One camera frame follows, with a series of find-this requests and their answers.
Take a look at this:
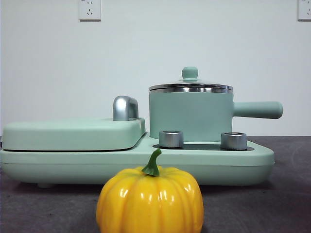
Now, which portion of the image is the glass lid with green knob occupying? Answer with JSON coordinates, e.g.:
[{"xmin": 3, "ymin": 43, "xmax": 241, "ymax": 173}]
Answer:
[{"xmin": 149, "ymin": 67, "xmax": 234, "ymax": 91}]

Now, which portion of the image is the yellow pumpkin with green stem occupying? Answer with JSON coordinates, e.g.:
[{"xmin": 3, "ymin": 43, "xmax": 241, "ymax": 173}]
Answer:
[{"xmin": 96, "ymin": 149, "xmax": 205, "ymax": 233}]

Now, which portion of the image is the silver control knob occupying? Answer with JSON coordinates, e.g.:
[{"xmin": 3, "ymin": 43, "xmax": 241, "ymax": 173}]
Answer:
[
  {"xmin": 158, "ymin": 130, "xmax": 185, "ymax": 149},
  {"xmin": 220, "ymin": 132, "xmax": 248, "ymax": 150}
]

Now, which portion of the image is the mint green breakfast machine base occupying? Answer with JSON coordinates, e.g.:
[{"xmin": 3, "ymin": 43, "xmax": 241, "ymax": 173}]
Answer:
[{"xmin": 0, "ymin": 132, "xmax": 275, "ymax": 189}]

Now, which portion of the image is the mint green pot with handle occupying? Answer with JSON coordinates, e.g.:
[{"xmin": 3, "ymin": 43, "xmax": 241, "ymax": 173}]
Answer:
[{"xmin": 149, "ymin": 87, "xmax": 284, "ymax": 144}]

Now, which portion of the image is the green hinged cover, silver handle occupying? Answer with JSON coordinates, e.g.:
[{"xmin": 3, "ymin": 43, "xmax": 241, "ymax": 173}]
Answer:
[{"xmin": 1, "ymin": 96, "xmax": 146, "ymax": 151}]

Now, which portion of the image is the white wall socket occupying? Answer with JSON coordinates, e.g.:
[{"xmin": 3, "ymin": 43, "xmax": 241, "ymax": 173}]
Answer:
[
  {"xmin": 79, "ymin": 0, "xmax": 102, "ymax": 22},
  {"xmin": 297, "ymin": 0, "xmax": 311, "ymax": 21}
]

